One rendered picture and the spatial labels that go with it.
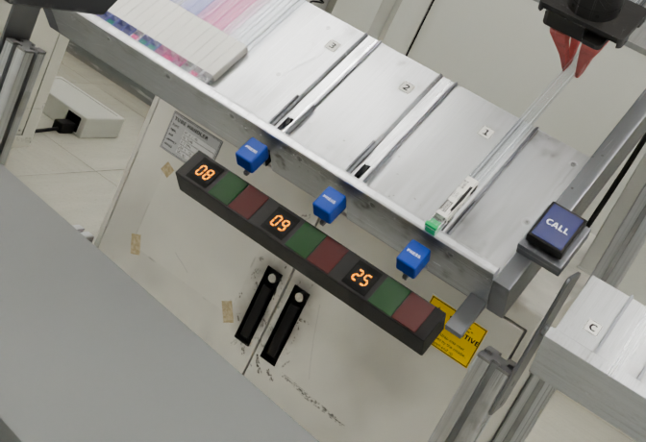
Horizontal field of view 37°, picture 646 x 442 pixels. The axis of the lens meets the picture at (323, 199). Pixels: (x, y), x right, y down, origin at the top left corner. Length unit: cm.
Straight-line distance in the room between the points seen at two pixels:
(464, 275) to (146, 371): 37
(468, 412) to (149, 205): 73
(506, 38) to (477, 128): 194
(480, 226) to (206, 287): 62
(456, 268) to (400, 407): 44
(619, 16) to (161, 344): 60
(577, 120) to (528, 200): 192
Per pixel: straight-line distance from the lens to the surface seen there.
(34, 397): 71
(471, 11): 307
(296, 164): 107
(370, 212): 103
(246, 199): 105
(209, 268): 152
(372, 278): 99
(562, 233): 98
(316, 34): 119
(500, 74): 303
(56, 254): 91
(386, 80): 114
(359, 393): 143
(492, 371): 103
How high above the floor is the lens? 99
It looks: 17 degrees down
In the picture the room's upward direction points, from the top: 26 degrees clockwise
